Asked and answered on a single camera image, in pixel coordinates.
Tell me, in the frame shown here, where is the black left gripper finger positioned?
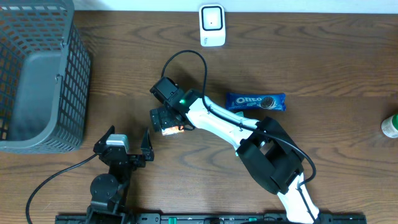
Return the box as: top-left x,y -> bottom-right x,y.
93,125 -> 115,149
140,128 -> 153,156

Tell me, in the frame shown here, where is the orange snack packet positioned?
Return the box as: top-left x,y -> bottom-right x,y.
161,126 -> 185,136

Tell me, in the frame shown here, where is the blue Oreo cookie pack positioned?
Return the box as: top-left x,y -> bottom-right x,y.
225,93 -> 286,111

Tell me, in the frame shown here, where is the green lidded jar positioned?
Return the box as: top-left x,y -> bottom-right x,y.
381,114 -> 398,139

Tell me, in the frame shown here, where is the mint green wipes pack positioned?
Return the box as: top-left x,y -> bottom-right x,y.
235,111 -> 244,120

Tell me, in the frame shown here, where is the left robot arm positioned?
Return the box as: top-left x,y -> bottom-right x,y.
85,126 -> 154,224

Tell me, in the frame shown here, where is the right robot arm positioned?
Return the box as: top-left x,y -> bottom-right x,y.
150,77 -> 320,223

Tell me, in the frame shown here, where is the white barcode scanner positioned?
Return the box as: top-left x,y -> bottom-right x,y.
199,4 -> 226,47

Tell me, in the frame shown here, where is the dark grey plastic basket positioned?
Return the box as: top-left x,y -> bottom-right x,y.
1,0 -> 91,154

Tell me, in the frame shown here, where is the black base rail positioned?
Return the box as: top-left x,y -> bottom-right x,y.
55,212 -> 368,224

